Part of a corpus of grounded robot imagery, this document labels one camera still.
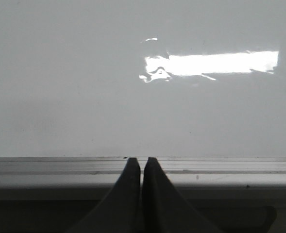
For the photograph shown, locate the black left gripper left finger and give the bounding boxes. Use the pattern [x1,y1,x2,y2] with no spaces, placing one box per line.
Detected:
[67,158,141,233]

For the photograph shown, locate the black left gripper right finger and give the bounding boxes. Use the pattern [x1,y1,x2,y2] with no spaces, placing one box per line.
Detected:
[142,157,220,233]

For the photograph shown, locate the white whiteboard with aluminium frame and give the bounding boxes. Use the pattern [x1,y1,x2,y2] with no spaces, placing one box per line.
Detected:
[0,0,286,200]

